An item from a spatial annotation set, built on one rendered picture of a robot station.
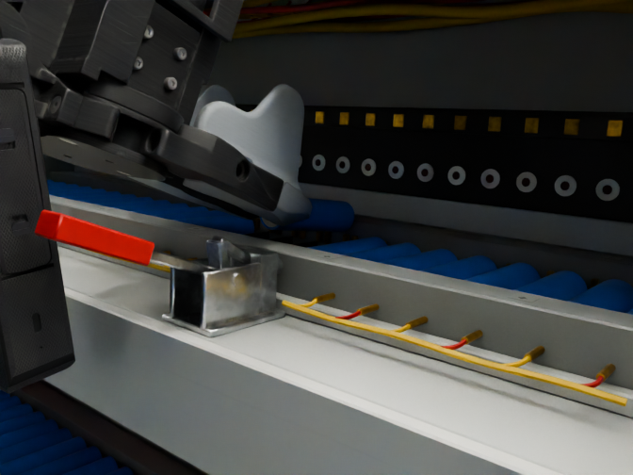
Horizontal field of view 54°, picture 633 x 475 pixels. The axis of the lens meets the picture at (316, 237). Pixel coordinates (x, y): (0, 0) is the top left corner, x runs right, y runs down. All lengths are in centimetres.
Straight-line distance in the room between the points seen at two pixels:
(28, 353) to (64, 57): 10
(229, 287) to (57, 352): 6
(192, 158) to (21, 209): 6
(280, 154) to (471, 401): 15
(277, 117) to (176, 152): 7
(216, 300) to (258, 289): 2
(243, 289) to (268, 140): 8
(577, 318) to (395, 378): 6
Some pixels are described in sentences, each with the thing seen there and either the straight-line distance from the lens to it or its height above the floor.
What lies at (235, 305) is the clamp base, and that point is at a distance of 23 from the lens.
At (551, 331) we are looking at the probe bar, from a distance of 21.
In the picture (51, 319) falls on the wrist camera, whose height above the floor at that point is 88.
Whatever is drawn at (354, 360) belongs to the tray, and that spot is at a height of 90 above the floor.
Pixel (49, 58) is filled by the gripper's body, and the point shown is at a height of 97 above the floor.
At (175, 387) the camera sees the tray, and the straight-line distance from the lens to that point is 23.
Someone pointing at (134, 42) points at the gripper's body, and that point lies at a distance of 22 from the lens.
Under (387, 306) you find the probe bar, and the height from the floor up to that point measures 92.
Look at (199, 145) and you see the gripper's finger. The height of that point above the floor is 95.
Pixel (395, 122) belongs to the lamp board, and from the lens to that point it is 39.
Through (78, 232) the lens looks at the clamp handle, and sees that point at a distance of 19.
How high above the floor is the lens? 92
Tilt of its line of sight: 5 degrees up
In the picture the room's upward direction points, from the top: 15 degrees clockwise
